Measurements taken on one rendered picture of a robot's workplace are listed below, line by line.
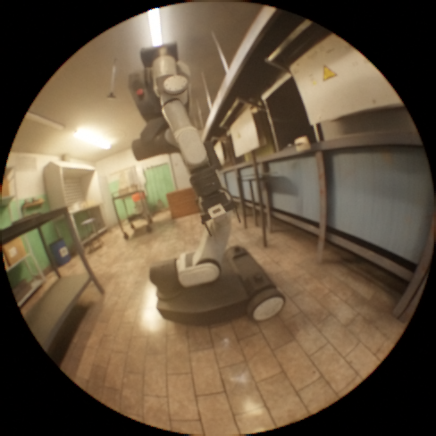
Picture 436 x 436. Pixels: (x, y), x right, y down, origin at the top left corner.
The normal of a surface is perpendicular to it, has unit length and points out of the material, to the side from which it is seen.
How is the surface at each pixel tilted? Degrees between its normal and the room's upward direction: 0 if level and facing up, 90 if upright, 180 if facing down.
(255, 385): 0
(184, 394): 0
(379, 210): 90
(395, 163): 90
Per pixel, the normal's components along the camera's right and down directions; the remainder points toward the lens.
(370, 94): -0.96, 0.24
